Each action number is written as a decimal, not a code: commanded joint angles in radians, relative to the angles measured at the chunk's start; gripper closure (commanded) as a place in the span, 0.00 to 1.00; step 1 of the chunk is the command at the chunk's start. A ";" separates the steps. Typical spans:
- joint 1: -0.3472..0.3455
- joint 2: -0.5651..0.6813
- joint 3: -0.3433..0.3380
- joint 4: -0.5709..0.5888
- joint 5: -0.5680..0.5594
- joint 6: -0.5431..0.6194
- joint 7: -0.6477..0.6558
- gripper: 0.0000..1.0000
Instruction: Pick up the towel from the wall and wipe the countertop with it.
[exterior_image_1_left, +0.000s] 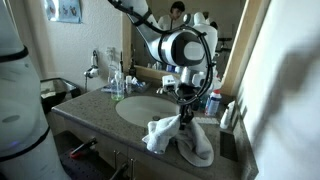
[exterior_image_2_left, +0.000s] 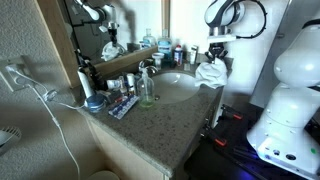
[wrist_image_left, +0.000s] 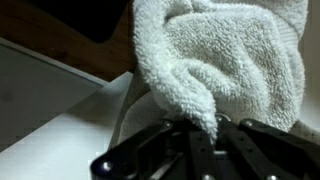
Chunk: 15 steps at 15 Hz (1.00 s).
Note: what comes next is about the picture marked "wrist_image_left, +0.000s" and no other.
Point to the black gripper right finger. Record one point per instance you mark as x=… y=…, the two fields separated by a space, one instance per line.
x=266 y=153

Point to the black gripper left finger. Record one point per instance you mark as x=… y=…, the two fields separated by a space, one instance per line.
x=150 y=156

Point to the white terry towel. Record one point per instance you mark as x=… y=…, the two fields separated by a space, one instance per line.
x=216 y=60

